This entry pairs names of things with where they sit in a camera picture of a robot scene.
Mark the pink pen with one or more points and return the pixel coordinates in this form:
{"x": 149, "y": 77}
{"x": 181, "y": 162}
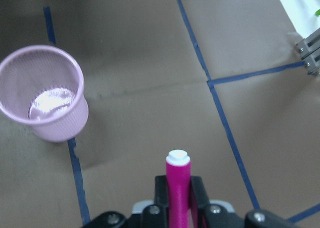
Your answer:
{"x": 178, "y": 175}

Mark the pink mesh cup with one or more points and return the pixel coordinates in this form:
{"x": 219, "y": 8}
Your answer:
{"x": 42, "y": 87}

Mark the aluminium frame post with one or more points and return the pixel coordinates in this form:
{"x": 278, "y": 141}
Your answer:
{"x": 308, "y": 49}

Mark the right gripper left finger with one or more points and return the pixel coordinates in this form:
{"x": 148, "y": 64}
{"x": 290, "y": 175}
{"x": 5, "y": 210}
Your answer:
{"x": 161, "y": 197}

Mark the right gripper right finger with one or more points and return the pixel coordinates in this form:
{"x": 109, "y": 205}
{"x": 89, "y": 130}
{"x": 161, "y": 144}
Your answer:
{"x": 198, "y": 201}

